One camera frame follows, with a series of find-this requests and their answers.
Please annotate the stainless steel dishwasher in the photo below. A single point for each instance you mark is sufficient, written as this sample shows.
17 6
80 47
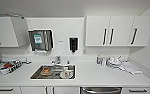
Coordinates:
101 91

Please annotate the chrome sink faucet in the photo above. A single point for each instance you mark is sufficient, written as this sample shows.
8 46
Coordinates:
57 60

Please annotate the white mug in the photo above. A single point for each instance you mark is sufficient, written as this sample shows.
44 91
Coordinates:
67 73

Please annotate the dish soap bottle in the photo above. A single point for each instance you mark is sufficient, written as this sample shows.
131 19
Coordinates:
99 60

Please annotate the steel paper towel dispenser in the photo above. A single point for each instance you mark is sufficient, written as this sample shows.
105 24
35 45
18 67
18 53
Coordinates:
39 40

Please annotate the white base cabinet door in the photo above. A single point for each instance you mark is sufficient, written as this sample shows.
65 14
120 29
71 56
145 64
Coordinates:
32 91
66 91

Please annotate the stainless steel sink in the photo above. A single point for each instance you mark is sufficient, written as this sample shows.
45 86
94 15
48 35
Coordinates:
34 75

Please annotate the dish rack with dishes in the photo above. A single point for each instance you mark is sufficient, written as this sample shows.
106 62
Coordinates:
9 66

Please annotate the black wall soap dispenser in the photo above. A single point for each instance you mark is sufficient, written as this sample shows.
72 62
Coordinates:
73 44

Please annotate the white wall cabinet door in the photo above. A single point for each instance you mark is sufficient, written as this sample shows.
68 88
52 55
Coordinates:
7 31
121 30
95 30
145 30

